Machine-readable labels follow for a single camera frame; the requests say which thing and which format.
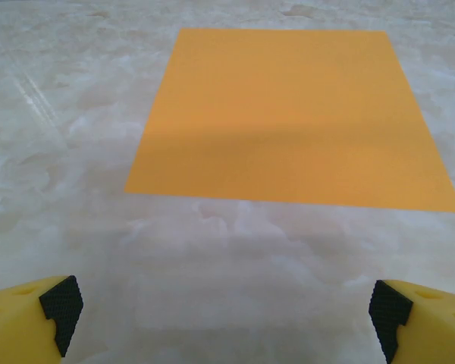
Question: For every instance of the orange paper sheet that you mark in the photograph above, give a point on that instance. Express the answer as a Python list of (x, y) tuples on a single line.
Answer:
[(288, 121)]

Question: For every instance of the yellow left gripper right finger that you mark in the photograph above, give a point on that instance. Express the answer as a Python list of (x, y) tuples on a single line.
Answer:
[(432, 326)]

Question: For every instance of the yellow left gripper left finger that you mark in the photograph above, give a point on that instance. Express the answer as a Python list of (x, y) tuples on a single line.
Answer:
[(19, 326)]

